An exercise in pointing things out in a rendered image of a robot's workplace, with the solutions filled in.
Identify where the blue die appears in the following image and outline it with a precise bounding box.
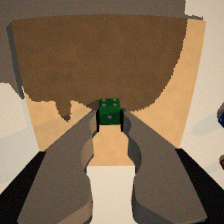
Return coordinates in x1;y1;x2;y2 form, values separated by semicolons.
218;112;224;128

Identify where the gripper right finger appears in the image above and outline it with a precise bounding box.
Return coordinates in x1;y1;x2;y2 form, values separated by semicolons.
120;108;224;224

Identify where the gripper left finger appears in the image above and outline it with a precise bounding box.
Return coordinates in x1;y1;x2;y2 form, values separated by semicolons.
0;108;100;224

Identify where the tan flat mat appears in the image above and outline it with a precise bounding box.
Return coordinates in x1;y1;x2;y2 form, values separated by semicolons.
12;14;206;166

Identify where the green die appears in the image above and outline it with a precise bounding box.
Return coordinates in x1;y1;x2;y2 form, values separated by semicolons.
98;98;121;125

